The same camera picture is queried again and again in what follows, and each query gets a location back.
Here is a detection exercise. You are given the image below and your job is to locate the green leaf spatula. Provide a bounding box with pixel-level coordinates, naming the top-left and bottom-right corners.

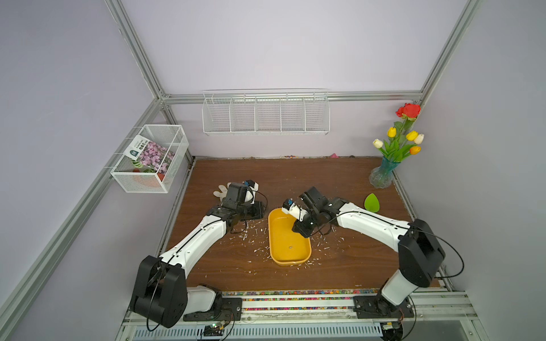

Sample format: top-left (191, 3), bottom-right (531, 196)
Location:
top-left (363, 193), bottom-right (380, 213)

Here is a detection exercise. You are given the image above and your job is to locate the white wire wall shelf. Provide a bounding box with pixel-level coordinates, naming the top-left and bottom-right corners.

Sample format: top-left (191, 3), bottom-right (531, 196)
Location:
top-left (202, 90), bottom-right (331, 135)

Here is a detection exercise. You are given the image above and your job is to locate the artificial flower bouquet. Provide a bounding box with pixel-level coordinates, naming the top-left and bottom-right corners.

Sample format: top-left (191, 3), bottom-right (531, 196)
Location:
top-left (373, 103), bottom-right (425, 163)

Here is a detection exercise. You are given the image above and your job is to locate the blue glass vase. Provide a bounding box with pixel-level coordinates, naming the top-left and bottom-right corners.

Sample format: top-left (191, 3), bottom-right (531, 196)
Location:
top-left (369, 158), bottom-right (400, 189)

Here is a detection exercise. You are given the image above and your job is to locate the yellow plastic storage box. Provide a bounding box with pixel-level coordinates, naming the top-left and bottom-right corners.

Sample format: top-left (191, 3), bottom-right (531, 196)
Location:
top-left (268, 208), bottom-right (311, 267)

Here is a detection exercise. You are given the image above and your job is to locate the white rubber glove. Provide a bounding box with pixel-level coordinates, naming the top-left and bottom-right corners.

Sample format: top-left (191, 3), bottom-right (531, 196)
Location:
top-left (213, 183), bottom-right (230, 202)

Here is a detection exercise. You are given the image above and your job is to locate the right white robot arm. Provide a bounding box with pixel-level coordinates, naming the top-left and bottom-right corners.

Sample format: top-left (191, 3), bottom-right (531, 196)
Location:
top-left (282, 187), bottom-right (446, 315)

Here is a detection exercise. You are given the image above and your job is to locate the white wire basket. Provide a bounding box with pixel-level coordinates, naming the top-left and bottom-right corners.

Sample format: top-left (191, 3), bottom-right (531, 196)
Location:
top-left (110, 124), bottom-right (189, 193)

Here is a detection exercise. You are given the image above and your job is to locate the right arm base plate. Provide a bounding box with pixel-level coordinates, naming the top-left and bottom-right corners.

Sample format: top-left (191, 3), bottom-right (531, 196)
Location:
top-left (353, 294), bottom-right (415, 321)

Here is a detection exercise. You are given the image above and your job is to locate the aluminium front rail frame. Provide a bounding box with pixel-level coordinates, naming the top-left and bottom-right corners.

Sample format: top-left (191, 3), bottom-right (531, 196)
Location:
top-left (116, 288), bottom-right (490, 340)

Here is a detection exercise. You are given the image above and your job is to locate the pink flower packet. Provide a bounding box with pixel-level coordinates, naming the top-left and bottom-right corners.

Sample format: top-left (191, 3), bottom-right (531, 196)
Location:
top-left (123, 135), bottom-right (175, 175)

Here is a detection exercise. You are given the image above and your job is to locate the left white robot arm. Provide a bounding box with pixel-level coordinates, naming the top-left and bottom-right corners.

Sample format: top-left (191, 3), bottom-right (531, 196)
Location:
top-left (129, 180), bottom-right (265, 328)

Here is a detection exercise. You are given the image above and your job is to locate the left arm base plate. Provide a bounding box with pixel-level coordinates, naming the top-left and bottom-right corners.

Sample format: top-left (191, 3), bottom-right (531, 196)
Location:
top-left (183, 297), bottom-right (243, 322)

